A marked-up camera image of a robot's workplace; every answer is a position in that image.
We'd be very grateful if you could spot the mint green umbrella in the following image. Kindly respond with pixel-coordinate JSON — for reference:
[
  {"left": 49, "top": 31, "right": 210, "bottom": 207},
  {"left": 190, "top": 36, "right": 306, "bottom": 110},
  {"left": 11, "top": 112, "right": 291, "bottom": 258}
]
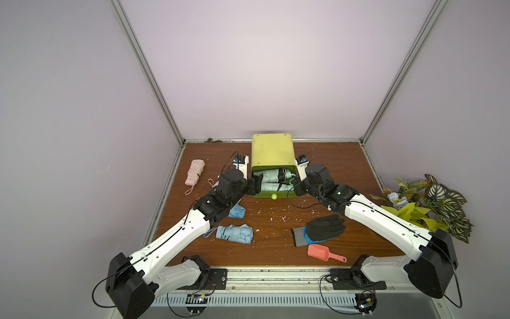
[
  {"left": 253, "top": 167, "right": 296, "bottom": 183},
  {"left": 261, "top": 183, "right": 294, "bottom": 192}
]

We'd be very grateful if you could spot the yellow-green drawer cabinet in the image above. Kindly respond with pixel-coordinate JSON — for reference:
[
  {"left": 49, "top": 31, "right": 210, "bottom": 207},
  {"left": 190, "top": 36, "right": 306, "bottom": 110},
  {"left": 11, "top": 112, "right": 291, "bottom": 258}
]
[{"left": 251, "top": 133, "right": 299, "bottom": 199}]

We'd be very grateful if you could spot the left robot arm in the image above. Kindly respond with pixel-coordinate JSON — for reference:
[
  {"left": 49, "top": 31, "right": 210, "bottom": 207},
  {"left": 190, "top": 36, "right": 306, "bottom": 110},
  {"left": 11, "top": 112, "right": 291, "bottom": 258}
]
[{"left": 105, "top": 169, "right": 262, "bottom": 318}]

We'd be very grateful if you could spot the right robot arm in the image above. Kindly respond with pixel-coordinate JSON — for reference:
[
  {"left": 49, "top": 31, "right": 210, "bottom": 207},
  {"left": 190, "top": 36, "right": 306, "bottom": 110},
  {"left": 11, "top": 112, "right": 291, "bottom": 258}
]
[{"left": 292, "top": 163, "right": 458, "bottom": 299}]

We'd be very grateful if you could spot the pink umbrella near centre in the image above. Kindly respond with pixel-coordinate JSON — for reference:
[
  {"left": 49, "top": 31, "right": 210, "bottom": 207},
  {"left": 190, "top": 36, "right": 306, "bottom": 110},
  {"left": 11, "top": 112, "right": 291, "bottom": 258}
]
[{"left": 207, "top": 178, "right": 219, "bottom": 188}]

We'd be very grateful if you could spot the pink umbrella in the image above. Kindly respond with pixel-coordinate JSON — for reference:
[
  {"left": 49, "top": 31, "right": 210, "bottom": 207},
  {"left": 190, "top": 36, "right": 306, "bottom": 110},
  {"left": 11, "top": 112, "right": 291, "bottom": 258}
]
[
  {"left": 207, "top": 178, "right": 219, "bottom": 188},
  {"left": 185, "top": 159, "right": 205, "bottom": 195}
]

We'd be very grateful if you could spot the light blue umbrella upper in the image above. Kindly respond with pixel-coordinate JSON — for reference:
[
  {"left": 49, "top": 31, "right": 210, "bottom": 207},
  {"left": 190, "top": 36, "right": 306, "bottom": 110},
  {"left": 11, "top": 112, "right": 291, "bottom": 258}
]
[{"left": 228, "top": 203, "right": 246, "bottom": 219}]

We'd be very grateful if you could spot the light blue umbrella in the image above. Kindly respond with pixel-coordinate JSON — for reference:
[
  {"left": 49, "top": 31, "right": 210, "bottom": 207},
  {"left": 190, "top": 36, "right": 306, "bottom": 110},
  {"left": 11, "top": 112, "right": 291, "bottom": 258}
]
[
  {"left": 203, "top": 224, "right": 254, "bottom": 244},
  {"left": 228, "top": 203, "right": 246, "bottom": 219}
]

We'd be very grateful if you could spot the pink umbrella far left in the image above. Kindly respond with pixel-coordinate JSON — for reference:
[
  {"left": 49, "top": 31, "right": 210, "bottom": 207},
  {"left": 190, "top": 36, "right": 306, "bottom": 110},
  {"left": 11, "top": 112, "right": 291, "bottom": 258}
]
[{"left": 185, "top": 159, "right": 205, "bottom": 195}]

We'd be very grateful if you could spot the light blue umbrella lower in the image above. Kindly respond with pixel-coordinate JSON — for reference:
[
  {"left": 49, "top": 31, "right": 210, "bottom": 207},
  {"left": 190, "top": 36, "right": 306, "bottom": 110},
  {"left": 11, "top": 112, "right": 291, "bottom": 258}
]
[{"left": 203, "top": 224, "right": 254, "bottom": 244}]

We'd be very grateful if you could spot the black and blue work glove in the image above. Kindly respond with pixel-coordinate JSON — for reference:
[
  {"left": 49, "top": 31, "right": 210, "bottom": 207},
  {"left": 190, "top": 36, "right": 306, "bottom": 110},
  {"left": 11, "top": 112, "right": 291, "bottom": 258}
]
[{"left": 292, "top": 214, "right": 346, "bottom": 247}]

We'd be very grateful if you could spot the pink plastic scoop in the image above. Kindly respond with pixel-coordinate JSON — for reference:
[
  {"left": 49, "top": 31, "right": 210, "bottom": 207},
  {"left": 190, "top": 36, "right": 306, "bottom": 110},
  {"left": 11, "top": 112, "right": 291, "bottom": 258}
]
[{"left": 307, "top": 244, "right": 347, "bottom": 263}]

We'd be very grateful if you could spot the artificial potted plant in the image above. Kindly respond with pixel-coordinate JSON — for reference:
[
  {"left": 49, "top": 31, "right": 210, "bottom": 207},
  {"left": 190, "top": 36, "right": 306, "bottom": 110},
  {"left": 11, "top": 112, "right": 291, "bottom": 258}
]
[{"left": 370, "top": 174, "right": 474, "bottom": 244}]

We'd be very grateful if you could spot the left electronics board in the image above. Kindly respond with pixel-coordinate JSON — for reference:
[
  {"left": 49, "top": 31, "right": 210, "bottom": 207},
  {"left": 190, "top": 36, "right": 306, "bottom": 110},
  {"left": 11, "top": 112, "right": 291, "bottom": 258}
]
[{"left": 185, "top": 294, "right": 209, "bottom": 317}]

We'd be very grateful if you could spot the electronics board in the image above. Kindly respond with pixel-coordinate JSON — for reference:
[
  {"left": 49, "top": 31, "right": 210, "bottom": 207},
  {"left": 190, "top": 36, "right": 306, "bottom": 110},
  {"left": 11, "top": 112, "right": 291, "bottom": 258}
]
[
  {"left": 354, "top": 291, "right": 377, "bottom": 316},
  {"left": 185, "top": 294, "right": 209, "bottom": 317}
]

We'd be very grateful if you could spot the right electronics board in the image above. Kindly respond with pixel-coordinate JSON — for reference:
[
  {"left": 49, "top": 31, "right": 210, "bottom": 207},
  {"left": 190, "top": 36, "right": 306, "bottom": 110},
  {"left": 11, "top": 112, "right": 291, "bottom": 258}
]
[{"left": 354, "top": 291, "right": 377, "bottom": 316}]

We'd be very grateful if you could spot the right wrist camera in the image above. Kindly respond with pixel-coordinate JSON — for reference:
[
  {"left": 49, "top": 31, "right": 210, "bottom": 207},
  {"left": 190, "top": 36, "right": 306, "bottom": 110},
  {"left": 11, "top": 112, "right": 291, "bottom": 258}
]
[{"left": 295, "top": 155, "right": 309, "bottom": 181}]

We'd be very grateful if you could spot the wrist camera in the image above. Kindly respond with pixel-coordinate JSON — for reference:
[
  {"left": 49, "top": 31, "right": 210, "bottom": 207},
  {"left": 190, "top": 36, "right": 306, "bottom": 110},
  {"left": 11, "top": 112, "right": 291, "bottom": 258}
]
[
  {"left": 295, "top": 155, "right": 309, "bottom": 181},
  {"left": 233, "top": 155, "right": 249, "bottom": 179}
]

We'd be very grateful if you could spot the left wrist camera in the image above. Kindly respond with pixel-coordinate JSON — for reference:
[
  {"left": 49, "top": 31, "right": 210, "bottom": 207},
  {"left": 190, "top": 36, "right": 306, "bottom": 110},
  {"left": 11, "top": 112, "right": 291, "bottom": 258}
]
[{"left": 233, "top": 155, "right": 249, "bottom": 179}]

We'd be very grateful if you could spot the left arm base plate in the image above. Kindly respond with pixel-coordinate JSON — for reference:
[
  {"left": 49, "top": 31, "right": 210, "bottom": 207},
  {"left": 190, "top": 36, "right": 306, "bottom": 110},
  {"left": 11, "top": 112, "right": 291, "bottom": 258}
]
[{"left": 179, "top": 255, "right": 228, "bottom": 291}]

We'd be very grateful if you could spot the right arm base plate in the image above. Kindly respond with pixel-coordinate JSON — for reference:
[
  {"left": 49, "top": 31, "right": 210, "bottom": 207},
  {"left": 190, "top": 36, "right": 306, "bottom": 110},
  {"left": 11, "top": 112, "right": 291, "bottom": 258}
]
[{"left": 326, "top": 255, "right": 387, "bottom": 291}]

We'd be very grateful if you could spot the aluminium front rail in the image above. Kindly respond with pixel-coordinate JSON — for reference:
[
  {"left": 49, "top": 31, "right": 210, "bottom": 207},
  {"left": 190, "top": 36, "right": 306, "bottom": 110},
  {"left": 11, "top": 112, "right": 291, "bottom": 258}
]
[{"left": 145, "top": 267, "right": 454, "bottom": 318}]

